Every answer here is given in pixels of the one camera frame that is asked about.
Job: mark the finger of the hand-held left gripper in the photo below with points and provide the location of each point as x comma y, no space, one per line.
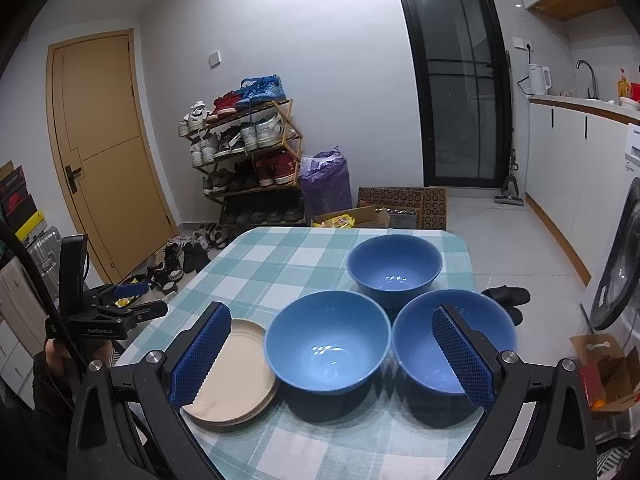
145,311
132,289

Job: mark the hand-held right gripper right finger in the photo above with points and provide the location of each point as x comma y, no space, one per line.
462,355

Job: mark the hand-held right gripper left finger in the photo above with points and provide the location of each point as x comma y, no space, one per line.
200,355

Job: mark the cream plate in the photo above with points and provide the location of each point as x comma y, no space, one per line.
240,360
227,426
230,429
225,422

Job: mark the blue bowl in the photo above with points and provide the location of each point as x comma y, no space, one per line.
420,345
325,345
395,270

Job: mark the person's left forearm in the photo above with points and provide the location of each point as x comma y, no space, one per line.
40,410

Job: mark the person's left hand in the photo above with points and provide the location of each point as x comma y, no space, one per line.
52,357

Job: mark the yellow green snack bag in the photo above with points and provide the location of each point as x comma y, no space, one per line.
131,301

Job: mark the silver suitcase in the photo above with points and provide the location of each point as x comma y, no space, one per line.
42,255

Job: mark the pile of dark shoes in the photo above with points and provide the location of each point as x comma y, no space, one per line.
175,260

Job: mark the black slipper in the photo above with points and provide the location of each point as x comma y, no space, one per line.
514,316
507,296

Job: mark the yellow black box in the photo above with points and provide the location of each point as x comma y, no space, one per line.
31,225

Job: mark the white drawer unit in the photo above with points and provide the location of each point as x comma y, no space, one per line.
17,325

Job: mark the red black shoe box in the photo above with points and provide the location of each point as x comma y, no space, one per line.
17,202

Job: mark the cardboard box with red print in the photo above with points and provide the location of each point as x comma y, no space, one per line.
610,375

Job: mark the wooden door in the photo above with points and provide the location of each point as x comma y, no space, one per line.
110,135

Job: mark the brown circle-patterned doormat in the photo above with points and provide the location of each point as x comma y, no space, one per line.
405,197

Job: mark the open cardboard box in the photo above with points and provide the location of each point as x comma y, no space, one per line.
367,215

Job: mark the upright vacuum cleaner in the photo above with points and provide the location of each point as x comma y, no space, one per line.
510,190

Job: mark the yellow snack packet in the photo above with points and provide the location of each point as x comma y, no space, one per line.
337,222

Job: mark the white washing machine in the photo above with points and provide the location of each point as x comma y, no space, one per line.
620,260

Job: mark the black white striped mat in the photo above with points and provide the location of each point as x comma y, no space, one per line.
615,462

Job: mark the wooden shoe rack with shoes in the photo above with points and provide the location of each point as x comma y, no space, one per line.
260,135

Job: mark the purple plastic bag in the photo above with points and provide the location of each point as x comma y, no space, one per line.
325,185

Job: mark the white kitchen cabinet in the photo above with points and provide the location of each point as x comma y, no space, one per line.
565,170

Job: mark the black framed glass door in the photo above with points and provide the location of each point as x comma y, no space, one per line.
450,85

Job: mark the white electric kettle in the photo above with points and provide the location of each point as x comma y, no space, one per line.
537,80

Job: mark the chrome faucet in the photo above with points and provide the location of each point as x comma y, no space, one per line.
590,77

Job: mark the yellow bottle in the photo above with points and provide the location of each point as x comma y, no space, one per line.
623,86

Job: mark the red package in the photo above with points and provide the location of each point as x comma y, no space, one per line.
636,94

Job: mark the white light switch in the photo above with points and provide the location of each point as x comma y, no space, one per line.
214,59

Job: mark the white wall socket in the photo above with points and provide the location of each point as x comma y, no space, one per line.
523,43

